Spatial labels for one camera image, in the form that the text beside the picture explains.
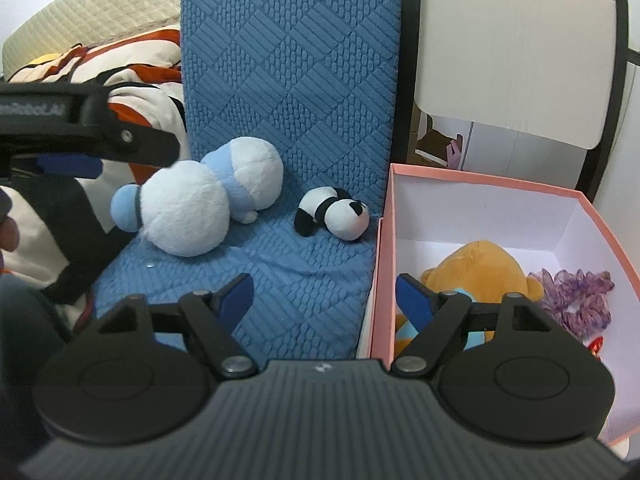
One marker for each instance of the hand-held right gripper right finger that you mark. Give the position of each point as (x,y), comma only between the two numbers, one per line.
(412,300)

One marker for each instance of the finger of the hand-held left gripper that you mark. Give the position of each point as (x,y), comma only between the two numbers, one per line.
(145,147)
(70,166)

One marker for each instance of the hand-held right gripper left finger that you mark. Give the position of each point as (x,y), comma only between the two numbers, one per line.
(237,297)

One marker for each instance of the brown bear plush toy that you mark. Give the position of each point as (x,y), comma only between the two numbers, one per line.
(480,270)

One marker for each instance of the white round plush toy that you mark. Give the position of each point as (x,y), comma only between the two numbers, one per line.
(185,210)

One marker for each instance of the pink cardboard box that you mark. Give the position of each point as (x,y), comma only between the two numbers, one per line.
(480,210)

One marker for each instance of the person's left hand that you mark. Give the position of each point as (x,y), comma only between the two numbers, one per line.
(7,237)

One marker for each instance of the striped fleece blanket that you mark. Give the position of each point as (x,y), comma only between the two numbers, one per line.
(150,50)

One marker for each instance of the panda plush toy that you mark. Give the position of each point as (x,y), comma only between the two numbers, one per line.
(345,217)

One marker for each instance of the light blue white plush toy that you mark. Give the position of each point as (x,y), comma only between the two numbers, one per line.
(255,165)

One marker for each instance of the pink paper bag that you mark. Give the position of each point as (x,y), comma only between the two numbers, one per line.
(455,155)

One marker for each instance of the brown cardboard box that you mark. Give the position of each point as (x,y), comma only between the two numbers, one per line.
(430,137)

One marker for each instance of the blue quilted mat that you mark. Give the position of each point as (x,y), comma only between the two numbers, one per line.
(300,60)

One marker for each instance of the black frame bar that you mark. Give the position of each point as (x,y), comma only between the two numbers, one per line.
(622,20)

